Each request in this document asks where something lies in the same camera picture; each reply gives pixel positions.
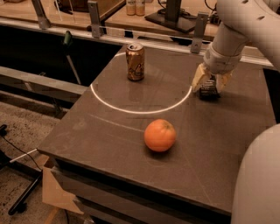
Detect black monitor stand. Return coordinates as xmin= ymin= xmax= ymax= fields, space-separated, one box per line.
xmin=144 ymin=0 xmax=196 ymax=33

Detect black tripod leg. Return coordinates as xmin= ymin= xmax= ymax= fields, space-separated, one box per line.
xmin=0 ymin=124 xmax=44 ymax=217

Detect black rxbar chocolate bar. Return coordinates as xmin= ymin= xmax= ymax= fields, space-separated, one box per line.
xmin=199 ymin=77 xmax=220 ymax=100

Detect two beige bottles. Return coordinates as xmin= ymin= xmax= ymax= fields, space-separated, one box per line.
xmin=126 ymin=0 xmax=145 ymax=16

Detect green handled tool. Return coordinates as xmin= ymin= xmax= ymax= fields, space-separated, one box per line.
xmin=62 ymin=30 xmax=82 ymax=86

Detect metal rail bracket middle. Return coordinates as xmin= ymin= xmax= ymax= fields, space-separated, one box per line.
xmin=87 ymin=0 xmax=102 ymax=38

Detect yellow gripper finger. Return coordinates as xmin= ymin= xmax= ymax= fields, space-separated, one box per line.
xmin=216 ymin=72 xmax=232 ymax=93
xmin=192 ymin=63 xmax=211 ymax=93

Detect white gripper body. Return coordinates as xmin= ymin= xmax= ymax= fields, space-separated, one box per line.
xmin=203 ymin=45 xmax=241 ymax=75

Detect metal rail bracket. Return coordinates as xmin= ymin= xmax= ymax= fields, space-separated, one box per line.
xmin=87 ymin=0 xmax=102 ymax=38
xmin=191 ymin=12 xmax=208 ymax=53
xmin=31 ymin=0 xmax=51 ymax=30

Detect metal rail bracket left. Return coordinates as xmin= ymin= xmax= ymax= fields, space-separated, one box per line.
xmin=31 ymin=0 xmax=51 ymax=30

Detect black cables on desk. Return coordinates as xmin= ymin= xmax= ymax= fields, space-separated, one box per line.
xmin=203 ymin=0 xmax=218 ymax=14

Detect metal rail bracket right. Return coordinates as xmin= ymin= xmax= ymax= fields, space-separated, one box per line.
xmin=191 ymin=12 xmax=208 ymax=53

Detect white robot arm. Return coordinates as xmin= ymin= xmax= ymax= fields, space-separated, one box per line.
xmin=192 ymin=0 xmax=280 ymax=224

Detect orange fruit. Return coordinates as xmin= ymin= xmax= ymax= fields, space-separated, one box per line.
xmin=143 ymin=119 xmax=177 ymax=152

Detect cardboard piece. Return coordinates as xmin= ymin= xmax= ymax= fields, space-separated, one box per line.
xmin=42 ymin=167 xmax=83 ymax=214

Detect black power strip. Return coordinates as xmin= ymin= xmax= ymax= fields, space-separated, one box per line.
xmin=210 ymin=14 xmax=221 ymax=25

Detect gold soda can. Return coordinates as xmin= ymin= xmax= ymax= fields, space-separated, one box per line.
xmin=126 ymin=43 xmax=144 ymax=81

